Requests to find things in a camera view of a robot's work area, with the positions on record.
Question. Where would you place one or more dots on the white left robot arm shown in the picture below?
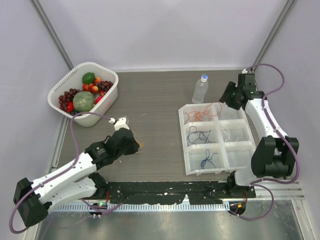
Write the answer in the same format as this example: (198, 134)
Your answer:
(35, 199)

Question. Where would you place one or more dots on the green striped melon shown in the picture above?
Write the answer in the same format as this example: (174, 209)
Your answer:
(83, 101)

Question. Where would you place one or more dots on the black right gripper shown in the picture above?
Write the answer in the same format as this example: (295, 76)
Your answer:
(230, 87)

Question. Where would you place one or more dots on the green lime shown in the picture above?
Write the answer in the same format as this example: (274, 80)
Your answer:
(88, 78)

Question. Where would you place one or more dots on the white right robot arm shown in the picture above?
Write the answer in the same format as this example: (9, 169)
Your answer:
(275, 157)

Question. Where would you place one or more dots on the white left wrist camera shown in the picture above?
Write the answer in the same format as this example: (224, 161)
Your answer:
(120, 123)

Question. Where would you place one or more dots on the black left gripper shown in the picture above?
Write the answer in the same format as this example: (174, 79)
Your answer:
(135, 145)

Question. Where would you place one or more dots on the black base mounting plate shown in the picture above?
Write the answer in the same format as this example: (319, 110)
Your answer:
(171, 192)

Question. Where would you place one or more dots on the white compartment tray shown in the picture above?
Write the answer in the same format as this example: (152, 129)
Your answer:
(215, 138)

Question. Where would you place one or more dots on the red apple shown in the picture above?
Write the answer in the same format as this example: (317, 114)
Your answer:
(98, 99)

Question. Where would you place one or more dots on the white slotted cable duct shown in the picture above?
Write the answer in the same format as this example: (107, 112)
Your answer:
(185, 206)

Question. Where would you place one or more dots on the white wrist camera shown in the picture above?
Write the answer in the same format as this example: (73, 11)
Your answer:
(120, 123)
(246, 71)

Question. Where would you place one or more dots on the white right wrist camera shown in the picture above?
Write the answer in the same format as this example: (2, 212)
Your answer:
(246, 71)

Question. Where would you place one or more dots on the clear plastic water bottle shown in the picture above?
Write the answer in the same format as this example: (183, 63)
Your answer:
(200, 90)

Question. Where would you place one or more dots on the white plastic fruit basket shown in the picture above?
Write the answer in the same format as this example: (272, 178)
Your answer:
(73, 79)

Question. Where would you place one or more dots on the dark red grape bunch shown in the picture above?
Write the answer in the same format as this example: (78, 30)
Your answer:
(66, 100)

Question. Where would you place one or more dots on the red yellow peaches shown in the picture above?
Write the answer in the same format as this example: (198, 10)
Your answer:
(93, 87)

